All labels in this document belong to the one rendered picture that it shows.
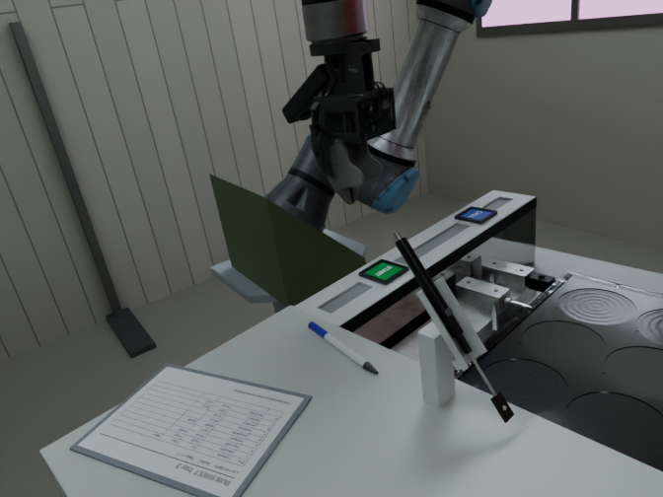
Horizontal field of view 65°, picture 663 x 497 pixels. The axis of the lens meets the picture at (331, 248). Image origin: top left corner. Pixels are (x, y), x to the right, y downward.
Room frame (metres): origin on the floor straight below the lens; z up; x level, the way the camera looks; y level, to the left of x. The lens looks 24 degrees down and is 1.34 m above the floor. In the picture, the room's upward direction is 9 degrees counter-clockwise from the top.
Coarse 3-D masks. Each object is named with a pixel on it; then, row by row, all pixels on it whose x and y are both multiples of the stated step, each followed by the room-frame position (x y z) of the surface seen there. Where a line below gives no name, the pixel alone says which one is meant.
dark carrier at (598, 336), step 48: (576, 288) 0.69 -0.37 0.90; (528, 336) 0.59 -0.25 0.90; (576, 336) 0.58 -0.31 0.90; (624, 336) 0.56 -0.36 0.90; (480, 384) 0.51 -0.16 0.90; (528, 384) 0.50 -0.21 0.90; (576, 384) 0.49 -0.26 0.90; (624, 384) 0.48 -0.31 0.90; (576, 432) 0.42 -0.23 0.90; (624, 432) 0.41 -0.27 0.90
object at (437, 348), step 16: (448, 288) 0.43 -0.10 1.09; (448, 304) 0.42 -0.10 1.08; (432, 320) 0.44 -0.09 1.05; (464, 320) 0.41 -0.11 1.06; (432, 336) 0.41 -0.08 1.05; (448, 336) 0.39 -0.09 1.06; (464, 336) 0.41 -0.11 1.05; (432, 352) 0.41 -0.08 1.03; (448, 352) 0.42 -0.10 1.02; (464, 352) 0.40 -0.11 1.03; (480, 352) 0.40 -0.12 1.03; (432, 368) 0.41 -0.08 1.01; (448, 368) 0.42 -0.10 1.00; (464, 368) 0.38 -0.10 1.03; (432, 384) 0.41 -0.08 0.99; (448, 384) 0.42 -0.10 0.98; (432, 400) 0.41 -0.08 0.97
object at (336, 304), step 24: (504, 192) 0.99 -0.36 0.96; (504, 216) 0.87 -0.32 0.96; (408, 240) 0.83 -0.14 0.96; (432, 240) 0.83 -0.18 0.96; (456, 240) 0.81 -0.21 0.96; (432, 264) 0.73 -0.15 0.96; (336, 288) 0.70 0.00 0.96; (360, 288) 0.70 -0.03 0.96; (384, 288) 0.68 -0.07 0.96; (312, 312) 0.64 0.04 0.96; (336, 312) 0.63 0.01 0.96; (360, 312) 0.62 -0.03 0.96
